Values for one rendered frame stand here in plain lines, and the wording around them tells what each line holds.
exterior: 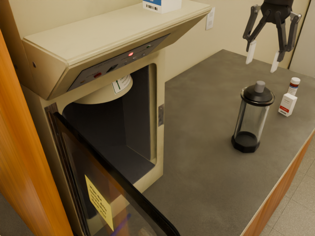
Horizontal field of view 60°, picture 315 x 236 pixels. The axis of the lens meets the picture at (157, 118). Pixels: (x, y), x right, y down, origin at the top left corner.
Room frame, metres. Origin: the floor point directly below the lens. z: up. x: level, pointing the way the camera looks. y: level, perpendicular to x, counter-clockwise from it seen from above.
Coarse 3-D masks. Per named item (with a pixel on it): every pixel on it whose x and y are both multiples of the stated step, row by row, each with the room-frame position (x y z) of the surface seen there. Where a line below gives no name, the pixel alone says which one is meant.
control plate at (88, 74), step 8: (160, 40) 0.48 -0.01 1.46; (136, 48) 0.42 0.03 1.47; (144, 48) 0.45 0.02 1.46; (152, 48) 0.49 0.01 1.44; (120, 56) 0.40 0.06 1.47; (128, 56) 0.43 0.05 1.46; (136, 56) 0.47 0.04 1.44; (144, 56) 0.51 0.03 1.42; (104, 64) 0.38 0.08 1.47; (112, 64) 0.41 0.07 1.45; (120, 64) 0.44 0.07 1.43; (88, 72) 0.36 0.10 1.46; (96, 72) 0.39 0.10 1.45; (104, 72) 0.42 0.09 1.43; (80, 80) 0.37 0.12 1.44; (88, 80) 0.40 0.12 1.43; (72, 88) 0.38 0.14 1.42
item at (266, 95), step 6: (258, 84) 0.76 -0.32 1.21; (264, 84) 0.75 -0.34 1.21; (246, 90) 0.77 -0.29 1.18; (252, 90) 0.76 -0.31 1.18; (258, 90) 0.75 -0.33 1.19; (264, 90) 0.76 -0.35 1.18; (246, 96) 0.75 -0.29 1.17; (252, 96) 0.74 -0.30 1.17; (258, 96) 0.73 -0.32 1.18; (264, 96) 0.73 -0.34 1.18; (270, 96) 0.74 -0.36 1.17
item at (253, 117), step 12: (240, 108) 0.77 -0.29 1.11; (252, 108) 0.72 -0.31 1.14; (264, 108) 0.72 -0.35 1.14; (240, 120) 0.75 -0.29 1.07; (252, 120) 0.72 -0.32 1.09; (264, 120) 0.73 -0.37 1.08; (240, 132) 0.74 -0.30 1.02; (252, 132) 0.72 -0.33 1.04; (240, 144) 0.73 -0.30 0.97; (252, 144) 0.72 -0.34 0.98
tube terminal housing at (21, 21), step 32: (0, 0) 0.39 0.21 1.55; (32, 0) 0.40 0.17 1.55; (64, 0) 0.44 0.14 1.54; (96, 0) 0.48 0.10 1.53; (128, 0) 0.53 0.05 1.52; (32, 32) 0.39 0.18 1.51; (128, 64) 0.52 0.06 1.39; (160, 64) 0.60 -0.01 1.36; (32, 96) 0.39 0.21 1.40; (64, 96) 0.41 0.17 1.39; (160, 96) 0.60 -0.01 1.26; (160, 128) 0.60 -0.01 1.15; (160, 160) 0.60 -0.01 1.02; (64, 192) 0.39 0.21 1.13
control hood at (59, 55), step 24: (72, 24) 0.43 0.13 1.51; (96, 24) 0.43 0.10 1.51; (120, 24) 0.43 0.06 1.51; (144, 24) 0.43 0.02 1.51; (168, 24) 0.44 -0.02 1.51; (192, 24) 0.54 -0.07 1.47; (24, 48) 0.37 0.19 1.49; (48, 48) 0.34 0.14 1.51; (72, 48) 0.34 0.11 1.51; (96, 48) 0.34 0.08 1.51; (120, 48) 0.37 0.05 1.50; (48, 72) 0.34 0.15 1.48; (72, 72) 0.32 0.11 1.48; (48, 96) 0.35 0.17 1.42
